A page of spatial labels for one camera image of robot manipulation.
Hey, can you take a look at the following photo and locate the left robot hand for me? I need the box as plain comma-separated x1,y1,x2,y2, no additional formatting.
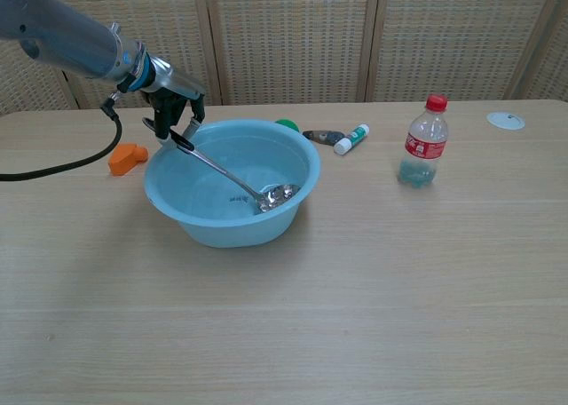
138,55,207,145

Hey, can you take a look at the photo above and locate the stainless steel ladle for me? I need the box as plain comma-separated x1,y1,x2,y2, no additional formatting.
141,117,302,214

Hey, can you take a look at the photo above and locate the light blue plastic basin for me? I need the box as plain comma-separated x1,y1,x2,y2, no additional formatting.
143,118,322,250

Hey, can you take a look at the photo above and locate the orange plastic block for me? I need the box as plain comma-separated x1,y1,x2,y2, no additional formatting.
107,142,149,177

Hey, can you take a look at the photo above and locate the green round object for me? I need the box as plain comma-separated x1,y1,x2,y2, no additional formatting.
273,118,302,134

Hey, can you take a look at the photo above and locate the woven rattan folding screen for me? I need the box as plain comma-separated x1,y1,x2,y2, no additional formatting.
0,0,568,115

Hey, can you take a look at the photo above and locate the grey brown small tool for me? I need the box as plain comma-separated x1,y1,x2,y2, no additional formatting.
302,129,347,147

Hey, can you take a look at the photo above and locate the white green glue stick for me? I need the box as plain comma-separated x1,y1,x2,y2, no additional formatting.
334,123,371,156

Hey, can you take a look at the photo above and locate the clear cola bottle red cap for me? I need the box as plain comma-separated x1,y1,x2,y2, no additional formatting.
397,93,450,188

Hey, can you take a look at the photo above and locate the white round table grommet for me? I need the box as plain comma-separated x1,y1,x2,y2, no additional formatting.
486,111,525,131

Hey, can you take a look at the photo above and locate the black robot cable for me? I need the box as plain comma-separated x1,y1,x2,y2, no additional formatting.
0,91,124,183

